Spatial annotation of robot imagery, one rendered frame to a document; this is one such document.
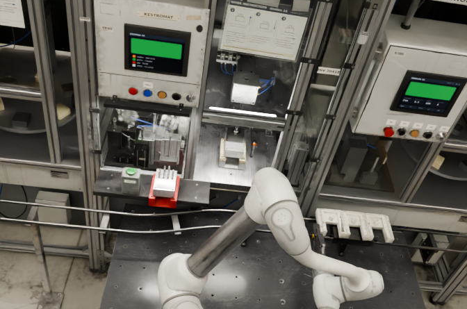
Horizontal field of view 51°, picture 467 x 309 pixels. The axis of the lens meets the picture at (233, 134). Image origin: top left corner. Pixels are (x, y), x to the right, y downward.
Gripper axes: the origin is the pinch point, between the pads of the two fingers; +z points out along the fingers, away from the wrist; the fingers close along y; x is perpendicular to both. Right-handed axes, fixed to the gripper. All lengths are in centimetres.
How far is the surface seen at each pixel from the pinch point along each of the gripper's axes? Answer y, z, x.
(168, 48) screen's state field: 78, 17, 77
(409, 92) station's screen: 73, 17, -21
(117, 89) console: 54, 20, 97
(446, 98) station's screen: 72, 17, -37
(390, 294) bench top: -19.7, -18.0, -39.6
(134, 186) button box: 9, 7, 87
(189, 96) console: 55, 19, 67
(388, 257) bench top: -19.7, 3.2, -43.5
